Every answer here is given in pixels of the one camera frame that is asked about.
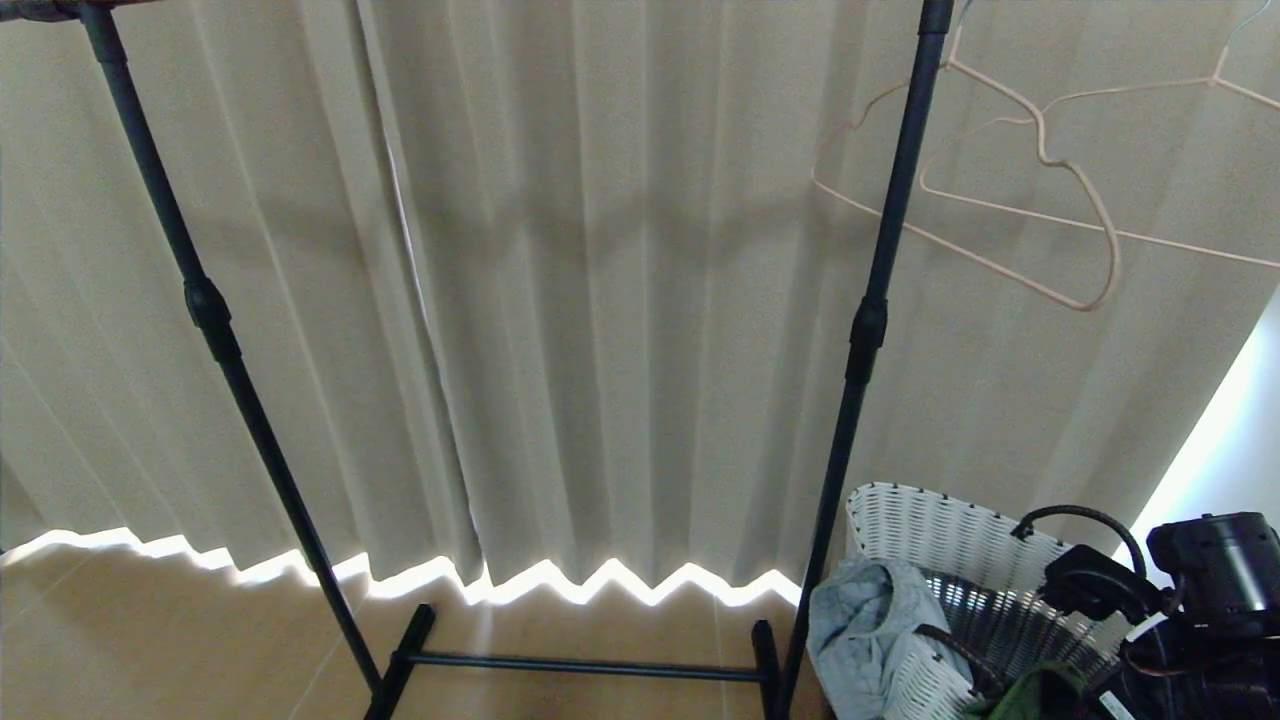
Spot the green garment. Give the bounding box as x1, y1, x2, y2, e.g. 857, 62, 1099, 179
962, 660, 1096, 720

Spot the white laundry basket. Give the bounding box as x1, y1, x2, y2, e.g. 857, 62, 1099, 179
845, 482, 1136, 720

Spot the black clothes rack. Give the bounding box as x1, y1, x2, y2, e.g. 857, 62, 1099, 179
0, 0, 957, 720

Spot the pink clothes hanger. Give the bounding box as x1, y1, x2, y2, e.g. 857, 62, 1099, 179
918, 0, 1280, 269
810, 0, 1122, 313

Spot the beige curtain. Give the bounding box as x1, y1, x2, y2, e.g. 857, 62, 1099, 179
0, 0, 1280, 609

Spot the pale grey garment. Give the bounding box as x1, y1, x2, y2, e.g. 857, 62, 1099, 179
806, 557, 971, 720

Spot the black cable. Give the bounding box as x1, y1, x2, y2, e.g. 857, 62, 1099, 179
1010, 504, 1149, 581

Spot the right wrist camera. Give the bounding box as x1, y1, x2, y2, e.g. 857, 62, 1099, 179
1040, 543, 1166, 626

